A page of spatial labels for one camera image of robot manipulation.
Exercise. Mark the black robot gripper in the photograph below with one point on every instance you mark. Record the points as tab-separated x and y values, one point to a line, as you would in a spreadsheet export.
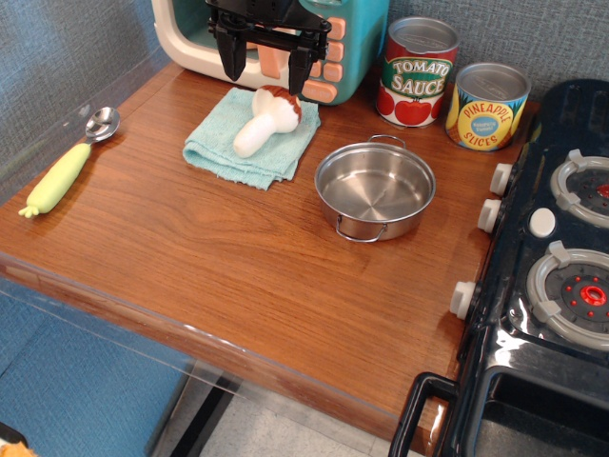
282	25

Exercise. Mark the pineapple slices can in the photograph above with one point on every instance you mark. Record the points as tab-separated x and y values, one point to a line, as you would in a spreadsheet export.
487	104

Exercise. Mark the stainless steel pan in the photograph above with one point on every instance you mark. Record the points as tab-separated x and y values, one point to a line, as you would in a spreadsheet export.
375	190

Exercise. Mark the orange object at corner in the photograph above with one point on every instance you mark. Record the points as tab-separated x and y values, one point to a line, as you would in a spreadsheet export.
16	450

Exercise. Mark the teal cream toy microwave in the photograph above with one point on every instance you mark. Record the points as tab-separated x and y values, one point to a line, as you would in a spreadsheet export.
353	45

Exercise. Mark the teal folded cloth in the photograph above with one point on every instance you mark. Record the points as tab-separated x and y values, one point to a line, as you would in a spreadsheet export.
210	146

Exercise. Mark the tomato sauce can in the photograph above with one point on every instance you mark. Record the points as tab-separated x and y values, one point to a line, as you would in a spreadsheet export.
419	58

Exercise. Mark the white brown toy mushroom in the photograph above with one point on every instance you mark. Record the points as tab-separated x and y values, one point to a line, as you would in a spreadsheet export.
274	110

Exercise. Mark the black toy stove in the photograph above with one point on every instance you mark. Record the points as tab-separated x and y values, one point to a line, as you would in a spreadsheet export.
533	360

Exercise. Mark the green handled metal spoon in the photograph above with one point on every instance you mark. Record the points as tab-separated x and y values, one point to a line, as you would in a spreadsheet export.
51	189

